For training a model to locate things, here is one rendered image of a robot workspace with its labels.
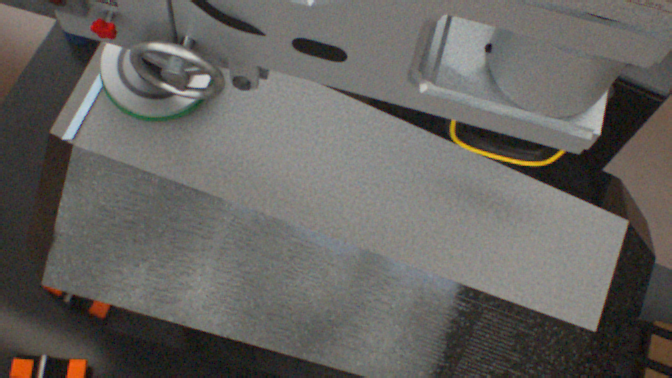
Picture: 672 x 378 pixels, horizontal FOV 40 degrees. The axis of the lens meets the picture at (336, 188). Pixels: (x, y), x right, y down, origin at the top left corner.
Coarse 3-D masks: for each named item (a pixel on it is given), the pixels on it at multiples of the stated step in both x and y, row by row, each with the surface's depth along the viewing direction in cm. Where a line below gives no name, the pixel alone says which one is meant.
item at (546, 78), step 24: (504, 48) 131; (528, 48) 125; (552, 48) 121; (504, 72) 134; (528, 72) 129; (552, 72) 126; (576, 72) 124; (600, 72) 124; (528, 96) 134; (552, 96) 131; (576, 96) 131; (600, 96) 135
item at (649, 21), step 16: (544, 0) 106; (560, 0) 106; (576, 0) 105; (592, 0) 104; (608, 0) 103; (624, 0) 102; (640, 0) 102; (656, 0) 101; (608, 16) 106; (624, 16) 105; (640, 16) 104; (656, 16) 104
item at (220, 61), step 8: (0, 0) 156; (8, 0) 156; (16, 0) 155; (24, 0) 154; (32, 0) 153; (24, 8) 157; (32, 8) 156; (40, 8) 155; (48, 8) 154; (48, 16) 157; (56, 16) 156; (208, 56) 155; (216, 56) 154; (216, 64) 157; (224, 64) 156; (264, 72) 155; (232, 80) 153; (240, 80) 153; (248, 80) 154; (240, 88) 155; (248, 88) 154
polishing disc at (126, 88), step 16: (112, 48) 177; (112, 64) 176; (128, 64) 176; (192, 64) 177; (112, 80) 175; (128, 80) 175; (192, 80) 176; (208, 80) 176; (112, 96) 174; (128, 96) 174; (144, 96) 174; (160, 96) 174; (176, 96) 175; (144, 112) 173; (160, 112) 173; (176, 112) 174
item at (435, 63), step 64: (192, 0) 127; (256, 0) 128; (320, 0) 125; (384, 0) 119; (448, 0) 116; (512, 0) 112; (256, 64) 145; (320, 64) 139; (384, 64) 134; (448, 64) 140; (640, 64) 117; (512, 128) 142; (576, 128) 139
